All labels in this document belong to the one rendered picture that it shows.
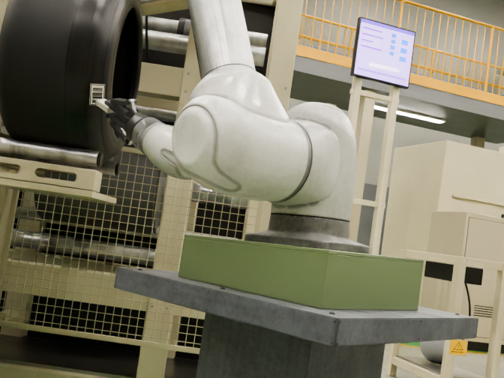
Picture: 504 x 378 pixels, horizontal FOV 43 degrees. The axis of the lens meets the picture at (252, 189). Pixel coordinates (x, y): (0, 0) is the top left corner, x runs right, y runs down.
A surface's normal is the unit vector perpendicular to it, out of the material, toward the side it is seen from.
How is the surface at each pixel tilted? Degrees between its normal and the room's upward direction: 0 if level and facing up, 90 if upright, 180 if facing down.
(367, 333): 90
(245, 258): 90
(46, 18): 80
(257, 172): 120
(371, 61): 90
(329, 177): 92
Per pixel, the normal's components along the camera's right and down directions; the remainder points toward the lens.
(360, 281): 0.75, 0.06
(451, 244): -0.93, -0.16
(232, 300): -0.65, -0.15
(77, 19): 0.06, -0.28
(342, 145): 0.56, -0.07
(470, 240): 0.32, -0.03
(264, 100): 0.64, -0.43
